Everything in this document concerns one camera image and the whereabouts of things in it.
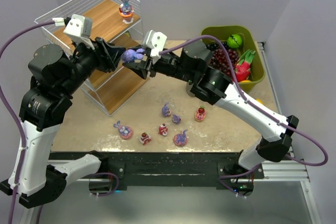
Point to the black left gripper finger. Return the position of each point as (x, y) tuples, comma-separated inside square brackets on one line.
[(108, 51), (109, 66)]

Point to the pink dragon fruit toy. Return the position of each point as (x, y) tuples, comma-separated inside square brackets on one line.
[(242, 68)]

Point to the pink bear cake slice toy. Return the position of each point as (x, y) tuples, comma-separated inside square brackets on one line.
[(145, 138)]

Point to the green plastic fruit bin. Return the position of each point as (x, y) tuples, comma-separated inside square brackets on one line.
[(242, 51)]

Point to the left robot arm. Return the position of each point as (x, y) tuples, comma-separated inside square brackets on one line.
[(55, 77)]

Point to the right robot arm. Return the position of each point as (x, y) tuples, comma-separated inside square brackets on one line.
[(216, 88)]

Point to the dark blue grape bunch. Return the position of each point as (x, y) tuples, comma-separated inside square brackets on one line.
[(213, 46)]

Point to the small purple bunny strawberry toy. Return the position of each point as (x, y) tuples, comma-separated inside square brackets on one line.
[(176, 119)]

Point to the purple bunny pink donut toy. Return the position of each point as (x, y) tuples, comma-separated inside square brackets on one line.
[(180, 139)]

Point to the green round melon toy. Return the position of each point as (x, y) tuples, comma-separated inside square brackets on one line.
[(234, 41)]

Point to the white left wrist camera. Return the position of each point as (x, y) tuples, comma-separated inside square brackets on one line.
[(77, 28)]

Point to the spray bottle white cap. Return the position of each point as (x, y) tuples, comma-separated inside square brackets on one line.
[(188, 89)]

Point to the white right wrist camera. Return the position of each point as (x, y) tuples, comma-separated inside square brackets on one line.
[(153, 43)]

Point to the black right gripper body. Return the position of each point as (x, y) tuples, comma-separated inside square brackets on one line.
[(151, 66)]

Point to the pink bear donut strawberry toy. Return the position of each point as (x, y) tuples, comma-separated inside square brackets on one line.
[(200, 114)]

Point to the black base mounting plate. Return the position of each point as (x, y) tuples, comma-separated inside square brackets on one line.
[(184, 169)]

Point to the dark red grape bunch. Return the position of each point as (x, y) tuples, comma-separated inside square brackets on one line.
[(220, 62)]

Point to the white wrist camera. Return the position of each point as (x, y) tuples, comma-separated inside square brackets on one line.
[(153, 43), (77, 28)]

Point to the white wire wooden shelf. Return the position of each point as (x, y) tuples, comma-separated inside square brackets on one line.
[(116, 24)]

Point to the bunny on pink donut toy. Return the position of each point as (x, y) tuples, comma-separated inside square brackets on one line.
[(125, 132)]

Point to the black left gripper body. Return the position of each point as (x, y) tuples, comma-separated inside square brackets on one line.
[(102, 54)]

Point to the purple bunny with tube toy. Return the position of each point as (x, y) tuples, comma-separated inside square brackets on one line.
[(131, 55)]

